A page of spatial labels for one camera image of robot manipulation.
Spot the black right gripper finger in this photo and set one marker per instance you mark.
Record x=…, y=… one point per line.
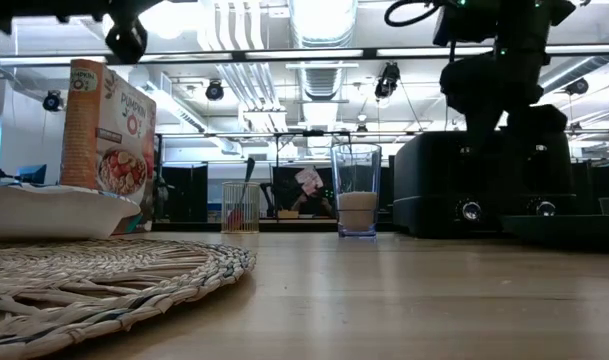
x=484, y=124
x=536, y=120

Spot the dark green plate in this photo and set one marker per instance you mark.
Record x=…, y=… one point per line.
x=559, y=227

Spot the clear glass with milk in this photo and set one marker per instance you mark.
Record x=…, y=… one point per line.
x=356, y=200

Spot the red snack bag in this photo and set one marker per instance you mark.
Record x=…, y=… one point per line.
x=109, y=130

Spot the round woven straw placemat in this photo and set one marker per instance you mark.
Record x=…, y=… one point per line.
x=109, y=280

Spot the blue floral paper bowl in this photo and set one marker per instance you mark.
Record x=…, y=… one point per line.
x=49, y=212

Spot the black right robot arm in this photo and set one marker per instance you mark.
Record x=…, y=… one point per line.
x=514, y=20

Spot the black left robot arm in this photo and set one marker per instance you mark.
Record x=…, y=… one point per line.
x=59, y=10

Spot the black ceiling spotlight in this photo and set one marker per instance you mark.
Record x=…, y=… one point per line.
x=52, y=101
x=214, y=91
x=577, y=86
x=387, y=80

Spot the black four-slot toaster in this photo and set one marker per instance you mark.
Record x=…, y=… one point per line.
x=434, y=190

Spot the computer monitor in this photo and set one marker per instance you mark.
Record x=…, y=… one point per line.
x=32, y=173

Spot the silver ceiling air duct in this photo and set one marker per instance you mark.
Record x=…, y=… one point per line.
x=322, y=50

